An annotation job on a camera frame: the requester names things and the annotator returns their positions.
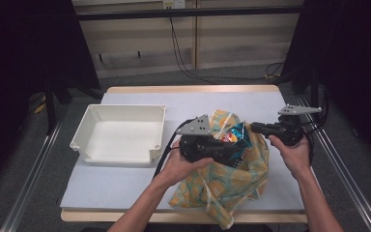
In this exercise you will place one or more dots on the white plastic box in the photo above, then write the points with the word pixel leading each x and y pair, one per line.
pixel 122 135

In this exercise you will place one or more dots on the orange print cloth bag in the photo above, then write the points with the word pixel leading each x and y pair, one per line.
pixel 228 180

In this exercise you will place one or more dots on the metal floor rail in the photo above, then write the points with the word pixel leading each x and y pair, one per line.
pixel 344 167
pixel 29 180

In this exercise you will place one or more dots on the white wall socket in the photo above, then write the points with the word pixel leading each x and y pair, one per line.
pixel 174 4

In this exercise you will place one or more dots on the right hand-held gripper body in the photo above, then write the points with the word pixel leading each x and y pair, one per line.
pixel 290 125

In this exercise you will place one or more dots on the black curtain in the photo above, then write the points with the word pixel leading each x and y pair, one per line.
pixel 351 71
pixel 25 64

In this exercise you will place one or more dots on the blue snack packet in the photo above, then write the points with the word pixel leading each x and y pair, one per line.
pixel 236 135

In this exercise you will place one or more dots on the person's left hand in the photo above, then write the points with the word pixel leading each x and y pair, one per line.
pixel 180 164

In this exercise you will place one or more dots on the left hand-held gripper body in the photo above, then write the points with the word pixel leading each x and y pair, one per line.
pixel 199 141

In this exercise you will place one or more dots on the black horizontal bar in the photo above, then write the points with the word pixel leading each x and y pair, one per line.
pixel 186 13

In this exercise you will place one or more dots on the black stand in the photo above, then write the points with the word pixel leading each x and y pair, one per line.
pixel 50 106

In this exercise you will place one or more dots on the pale blue table mat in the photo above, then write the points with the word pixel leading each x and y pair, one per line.
pixel 116 187

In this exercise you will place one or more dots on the person's right hand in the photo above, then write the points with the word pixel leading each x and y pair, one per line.
pixel 291 154

